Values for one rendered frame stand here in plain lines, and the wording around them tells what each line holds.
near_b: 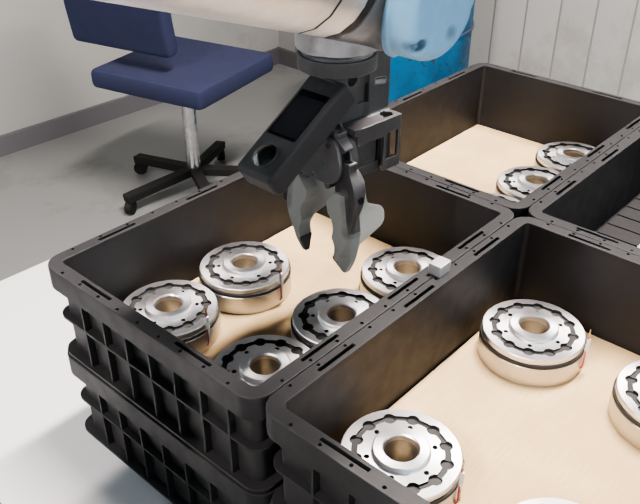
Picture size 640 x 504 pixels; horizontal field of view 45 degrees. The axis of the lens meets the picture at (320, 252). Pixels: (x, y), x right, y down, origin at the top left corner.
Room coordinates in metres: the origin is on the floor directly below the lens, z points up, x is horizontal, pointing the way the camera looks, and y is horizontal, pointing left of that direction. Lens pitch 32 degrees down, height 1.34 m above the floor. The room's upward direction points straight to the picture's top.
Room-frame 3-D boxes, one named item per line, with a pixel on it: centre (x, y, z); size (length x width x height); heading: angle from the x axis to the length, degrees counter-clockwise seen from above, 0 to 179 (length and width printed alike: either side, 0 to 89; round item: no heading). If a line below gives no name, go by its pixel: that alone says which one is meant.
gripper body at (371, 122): (0.68, -0.02, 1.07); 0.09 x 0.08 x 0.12; 133
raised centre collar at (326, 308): (0.64, -0.02, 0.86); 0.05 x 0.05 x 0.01
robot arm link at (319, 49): (0.67, -0.01, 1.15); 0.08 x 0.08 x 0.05
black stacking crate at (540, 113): (0.98, -0.24, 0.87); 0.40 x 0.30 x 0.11; 138
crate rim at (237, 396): (0.68, 0.03, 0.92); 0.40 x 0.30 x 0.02; 138
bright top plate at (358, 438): (0.45, -0.07, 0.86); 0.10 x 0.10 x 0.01
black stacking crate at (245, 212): (0.68, 0.03, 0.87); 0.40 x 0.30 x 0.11; 138
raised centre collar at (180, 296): (0.65, 0.16, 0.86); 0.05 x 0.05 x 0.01
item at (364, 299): (0.64, -0.02, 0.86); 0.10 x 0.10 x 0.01
